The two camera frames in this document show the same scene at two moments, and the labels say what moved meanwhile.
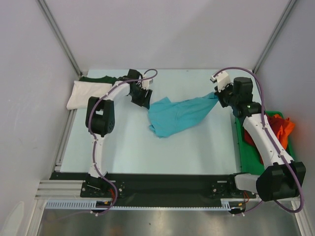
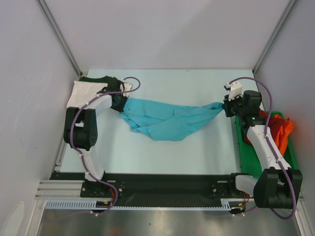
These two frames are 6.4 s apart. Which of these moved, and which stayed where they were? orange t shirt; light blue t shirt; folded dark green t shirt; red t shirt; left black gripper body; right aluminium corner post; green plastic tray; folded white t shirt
Moved: light blue t shirt; left black gripper body
Stayed: folded white t shirt; orange t shirt; green plastic tray; red t shirt; folded dark green t shirt; right aluminium corner post
